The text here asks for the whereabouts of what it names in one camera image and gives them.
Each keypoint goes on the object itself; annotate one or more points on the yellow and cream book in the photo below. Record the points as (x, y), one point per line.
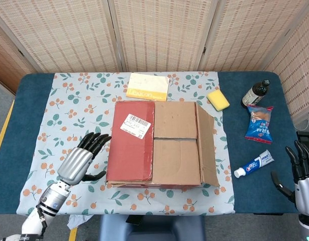
(148, 85)

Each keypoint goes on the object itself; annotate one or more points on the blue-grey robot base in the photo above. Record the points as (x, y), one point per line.
(154, 229)

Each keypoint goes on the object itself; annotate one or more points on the dark glass bottle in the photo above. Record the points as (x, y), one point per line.
(253, 96)

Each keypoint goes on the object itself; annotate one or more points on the floral print tablecloth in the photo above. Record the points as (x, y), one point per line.
(68, 108)

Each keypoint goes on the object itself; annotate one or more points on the yellow sponge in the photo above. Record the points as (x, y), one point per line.
(218, 100)

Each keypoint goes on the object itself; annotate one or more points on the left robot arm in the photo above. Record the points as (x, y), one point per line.
(51, 198)

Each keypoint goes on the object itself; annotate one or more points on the yellow floor tape strip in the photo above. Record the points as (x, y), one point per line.
(73, 234)
(4, 130)

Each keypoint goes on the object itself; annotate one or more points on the black plastic bin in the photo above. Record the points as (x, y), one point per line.
(306, 136)

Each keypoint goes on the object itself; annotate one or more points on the blue snack bag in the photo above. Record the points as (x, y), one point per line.
(259, 125)

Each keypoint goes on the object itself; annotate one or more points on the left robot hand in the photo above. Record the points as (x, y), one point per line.
(75, 163)

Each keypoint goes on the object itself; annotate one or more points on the red cardboard shipping box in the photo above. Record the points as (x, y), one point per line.
(174, 155)

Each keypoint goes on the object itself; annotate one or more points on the woven folding screen panel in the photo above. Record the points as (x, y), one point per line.
(244, 32)
(161, 32)
(300, 75)
(6, 62)
(63, 32)

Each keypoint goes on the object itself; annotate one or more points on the white blue toothpaste tube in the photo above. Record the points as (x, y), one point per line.
(254, 164)

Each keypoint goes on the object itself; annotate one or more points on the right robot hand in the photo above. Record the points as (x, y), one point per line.
(306, 190)

